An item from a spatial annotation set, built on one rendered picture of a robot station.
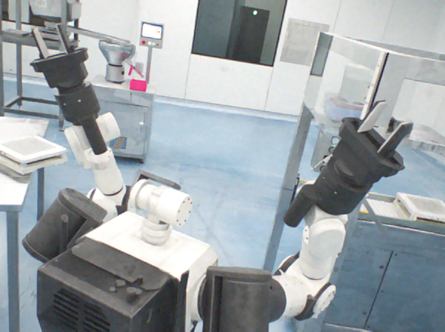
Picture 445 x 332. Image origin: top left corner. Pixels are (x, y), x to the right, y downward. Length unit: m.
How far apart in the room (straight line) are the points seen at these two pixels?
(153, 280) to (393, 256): 1.77
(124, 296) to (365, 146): 0.46
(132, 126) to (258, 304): 3.55
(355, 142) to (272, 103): 6.48
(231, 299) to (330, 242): 0.22
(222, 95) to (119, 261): 6.31
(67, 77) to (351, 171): 0.64
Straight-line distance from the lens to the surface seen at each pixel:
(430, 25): 7.94
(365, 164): 0.71
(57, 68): 0.99
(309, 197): 0.76
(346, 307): 2.50
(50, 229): 0.95
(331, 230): 0.79
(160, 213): 0.79
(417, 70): 1.23
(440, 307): 2.65
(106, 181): 1.15
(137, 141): 4.23
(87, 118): 0.98
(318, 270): 0.97
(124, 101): 4.14
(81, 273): 0.77
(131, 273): 0.76
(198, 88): 6.96
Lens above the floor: 1.67
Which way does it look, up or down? 21 degrees down
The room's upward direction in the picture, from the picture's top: 10 degrees clockwise
